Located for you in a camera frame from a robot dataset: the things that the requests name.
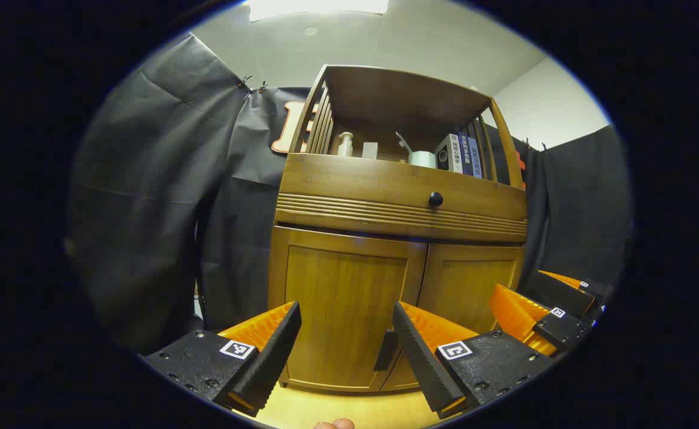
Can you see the small white box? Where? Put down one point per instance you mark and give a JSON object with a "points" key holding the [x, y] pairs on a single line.
{"points": [[370, 150]]}

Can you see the white book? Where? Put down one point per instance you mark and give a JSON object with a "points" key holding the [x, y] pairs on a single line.
{"points": [[449, 154]]}

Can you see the round black drawer knob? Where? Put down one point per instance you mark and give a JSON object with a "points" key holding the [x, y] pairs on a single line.
{"points": [[435, 199]]}

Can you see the ceiling light panel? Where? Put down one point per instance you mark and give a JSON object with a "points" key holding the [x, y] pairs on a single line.
{"points": [[319, 7]]}

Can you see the wooden ribbed cabinet drawer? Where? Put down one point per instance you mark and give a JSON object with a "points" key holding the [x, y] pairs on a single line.
{"points": [[355, 179]]}

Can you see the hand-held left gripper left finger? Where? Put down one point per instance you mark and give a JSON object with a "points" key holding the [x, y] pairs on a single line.
{"points": [[272, 357]]}

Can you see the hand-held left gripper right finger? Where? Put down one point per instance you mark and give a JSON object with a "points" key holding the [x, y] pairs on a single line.
{"points": [[421, 363]]}

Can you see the light blue book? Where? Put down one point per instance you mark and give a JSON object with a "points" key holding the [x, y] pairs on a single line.
{"points": [[475, 158]]}

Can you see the white cup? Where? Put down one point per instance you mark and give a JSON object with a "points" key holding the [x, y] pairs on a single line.
{"points": [[422, 159]]}

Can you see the black backdrop cloth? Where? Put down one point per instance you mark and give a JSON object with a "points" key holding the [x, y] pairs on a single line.
{"points": [[158, 179]]}

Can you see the white pump bottle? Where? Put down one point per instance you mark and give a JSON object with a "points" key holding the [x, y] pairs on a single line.
{"points": [[345, 145]]}

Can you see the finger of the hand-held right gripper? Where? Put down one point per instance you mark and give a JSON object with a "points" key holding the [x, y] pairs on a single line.
{"points": [[558, 292], [564, 328]]}

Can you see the wooden double-door shoe cabinet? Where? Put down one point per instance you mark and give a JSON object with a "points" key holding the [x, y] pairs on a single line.
{"points": [[397, 95]]}

